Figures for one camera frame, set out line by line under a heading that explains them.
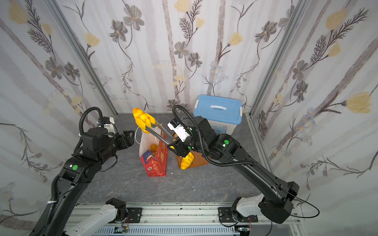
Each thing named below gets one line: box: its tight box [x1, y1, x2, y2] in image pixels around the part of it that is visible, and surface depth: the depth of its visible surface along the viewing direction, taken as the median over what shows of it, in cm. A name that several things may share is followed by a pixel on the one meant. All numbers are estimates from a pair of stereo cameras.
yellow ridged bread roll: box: [132, 107, 156, 134], surface depth 65 cm
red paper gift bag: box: [139, 130, 168, 177], surface depth 80 cm
